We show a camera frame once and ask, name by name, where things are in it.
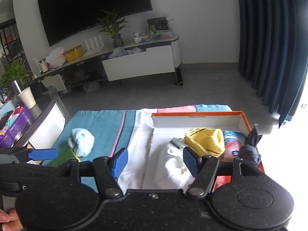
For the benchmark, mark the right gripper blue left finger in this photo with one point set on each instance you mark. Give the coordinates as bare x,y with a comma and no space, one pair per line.
119,162

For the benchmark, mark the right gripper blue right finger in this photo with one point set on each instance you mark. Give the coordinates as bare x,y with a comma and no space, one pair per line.
192,161

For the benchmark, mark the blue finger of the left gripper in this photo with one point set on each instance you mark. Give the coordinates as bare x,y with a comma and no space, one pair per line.
43,154

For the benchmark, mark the white face mask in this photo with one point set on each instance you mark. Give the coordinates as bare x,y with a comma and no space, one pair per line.
171,171

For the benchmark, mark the yellow striped cloth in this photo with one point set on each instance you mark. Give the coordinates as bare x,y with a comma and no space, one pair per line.
205,141

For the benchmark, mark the colourful Vinda tissue pack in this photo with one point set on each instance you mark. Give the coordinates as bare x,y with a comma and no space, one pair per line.
232,141

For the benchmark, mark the dark navy sock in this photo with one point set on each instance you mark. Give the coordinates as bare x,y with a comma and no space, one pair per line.
249,150

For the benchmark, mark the person's left hand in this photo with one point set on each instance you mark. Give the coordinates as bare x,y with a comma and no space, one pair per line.
9,221

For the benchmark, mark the round side table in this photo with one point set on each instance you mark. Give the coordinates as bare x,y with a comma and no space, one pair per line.
49,117

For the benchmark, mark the green yellow sponge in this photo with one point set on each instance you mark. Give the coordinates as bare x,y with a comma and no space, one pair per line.
65,154

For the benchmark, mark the purple box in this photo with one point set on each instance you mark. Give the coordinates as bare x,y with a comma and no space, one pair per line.
14,131

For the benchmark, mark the blue towel mat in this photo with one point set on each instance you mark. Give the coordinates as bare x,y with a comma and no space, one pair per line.
112,129

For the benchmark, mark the orange white cardboard box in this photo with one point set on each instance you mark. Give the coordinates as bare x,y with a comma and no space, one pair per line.
177,124

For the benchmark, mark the light blue knitted item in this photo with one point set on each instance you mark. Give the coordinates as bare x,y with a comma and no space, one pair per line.
81,142

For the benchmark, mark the white paper cup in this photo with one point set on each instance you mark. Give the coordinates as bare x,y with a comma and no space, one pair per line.
27,98

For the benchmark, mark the left green plant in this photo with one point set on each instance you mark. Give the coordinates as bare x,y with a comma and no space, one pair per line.
16,70

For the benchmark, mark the white plastic bag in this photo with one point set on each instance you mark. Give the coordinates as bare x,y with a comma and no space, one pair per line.
56,58

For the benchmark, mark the yellow box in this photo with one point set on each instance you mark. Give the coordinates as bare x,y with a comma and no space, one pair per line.
74,53

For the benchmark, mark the white TV cabinet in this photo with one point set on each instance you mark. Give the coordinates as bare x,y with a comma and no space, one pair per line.
156,57

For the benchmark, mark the white router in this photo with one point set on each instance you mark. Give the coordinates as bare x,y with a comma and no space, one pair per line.
94,45

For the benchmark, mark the potted plant in vase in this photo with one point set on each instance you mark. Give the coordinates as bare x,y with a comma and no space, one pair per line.
112,23

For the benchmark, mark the green black picture box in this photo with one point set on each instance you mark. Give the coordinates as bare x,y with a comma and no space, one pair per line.
158,24

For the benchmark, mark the black television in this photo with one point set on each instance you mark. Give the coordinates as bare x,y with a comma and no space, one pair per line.
64,18

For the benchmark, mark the dark blue curtain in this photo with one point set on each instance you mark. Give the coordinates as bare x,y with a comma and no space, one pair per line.
273,52

